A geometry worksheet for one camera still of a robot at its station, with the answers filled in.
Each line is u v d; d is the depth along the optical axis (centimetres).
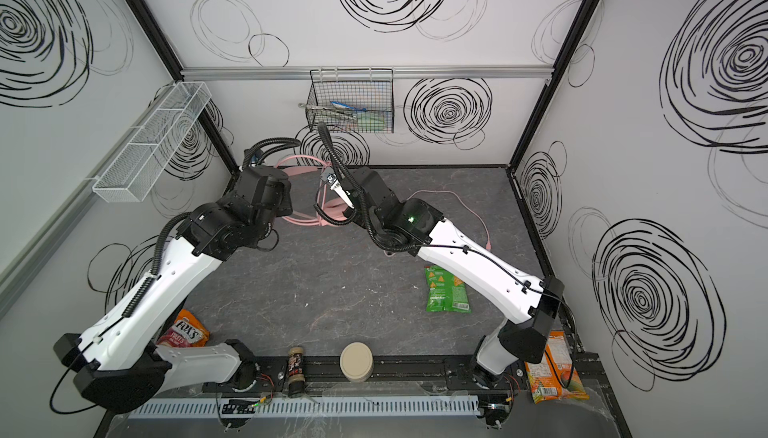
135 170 73
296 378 71
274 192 49
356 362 70
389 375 75
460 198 112
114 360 37
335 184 56
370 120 87
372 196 46
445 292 84
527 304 40
